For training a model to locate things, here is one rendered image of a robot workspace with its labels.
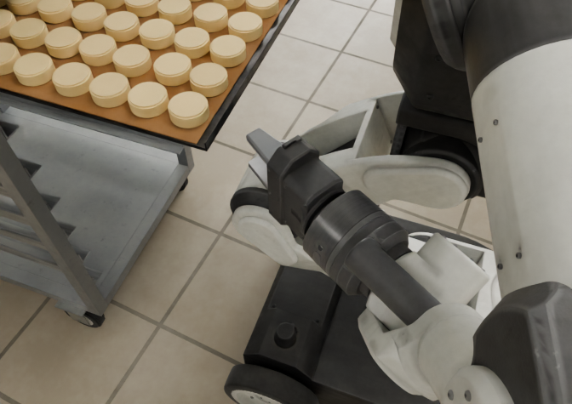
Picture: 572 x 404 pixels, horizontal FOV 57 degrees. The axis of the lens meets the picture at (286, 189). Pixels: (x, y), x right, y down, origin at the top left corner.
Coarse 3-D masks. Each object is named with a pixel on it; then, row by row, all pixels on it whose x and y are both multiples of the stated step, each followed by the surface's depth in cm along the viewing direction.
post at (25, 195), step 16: (0, 144) 76; (0, 160) 77; (16, 160) 80; (0, 176) 80; (16, 176) 81; (16, 192) 83; (32, 192) 86; (32, 208) 87; (48, 208) 91; (32, 224) 91; (48, 224) 92; (48, 240) 94; (64, 240) 98; (64, 256) 99; (64, 272) 105; (80, 272) 106; (80, 288) 109; (96, 288) 114; (96, 304) 116
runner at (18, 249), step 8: (0, 240) 119; (8, 240) 119; (0, 248) 117; (8, 248) 115; (16, 248) 118; (24, 248) 118; (32, 248) 118; (24, 256) 116; (32, 256) 113; (40, 256) 117; (48, 256) 117; (40, 264) 116; (48, 264) 114; (56, 264) 112; (88, 272) 114; (96, 272) 114; (96, 280) 113
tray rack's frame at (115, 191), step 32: (32, 128) 152; (64, 128) 152; (32, 160) 144; (64, 160) 144; (96, 160) 144; (128, 160) 144; (160, 160) 144; (64, 192) 138; (96, 192) 138; (128, 192) 138; (160, 192) 138; (96, 224) 132; (128, 224) 132; (0, 256) 126; (96, 256) 126; (128, 256) 126; (32, 288) 122; (64, 288) 121
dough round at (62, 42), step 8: (56, 32) 74; (64, 32) 74; (72, 32) 74; (48, 40) 73; (56, 40) 73; (64, 40) 73; (72, 40) 73; (80, 40) 74; (48, 48) 73; (56, 48) 72; (64, 48) 72; (72, 48) 73; (56, 56) 73; (64, 56) 73; (72, 56) 74
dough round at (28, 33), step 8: (16, 24) 75; (24, 24) 75; (32, 24) 75; (40, 24) 75; (16, 32) 74; (24, 32) 74; (32, 32) 74; (40, 32) 74; (48, 32) 76; (16, 40) 74; (24, 40) 73; (32, 40) 74; (40, 40) 75
